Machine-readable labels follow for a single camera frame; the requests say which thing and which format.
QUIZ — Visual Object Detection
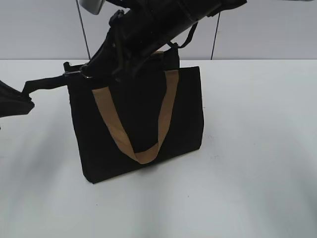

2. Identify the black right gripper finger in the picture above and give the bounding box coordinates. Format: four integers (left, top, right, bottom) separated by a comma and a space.
85, 32, 129, 83
110, 47, 154, 82

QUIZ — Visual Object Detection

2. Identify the black bag with tan handles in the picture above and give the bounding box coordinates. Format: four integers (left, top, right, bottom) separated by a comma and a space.
23, 49, 204, 183

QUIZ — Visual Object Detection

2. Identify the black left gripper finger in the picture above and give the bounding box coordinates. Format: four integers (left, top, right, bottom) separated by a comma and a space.
0, 81, 34, 117

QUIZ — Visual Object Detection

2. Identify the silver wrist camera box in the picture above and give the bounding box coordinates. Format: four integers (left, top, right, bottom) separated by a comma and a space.
78, 0, 105, 15

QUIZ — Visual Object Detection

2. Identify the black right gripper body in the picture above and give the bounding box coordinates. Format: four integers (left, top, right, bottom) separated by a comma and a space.
112, 0, 198, 59

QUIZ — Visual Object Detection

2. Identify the silver zipper pull with ring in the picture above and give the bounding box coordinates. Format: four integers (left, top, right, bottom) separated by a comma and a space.
63, 64, 93, 79

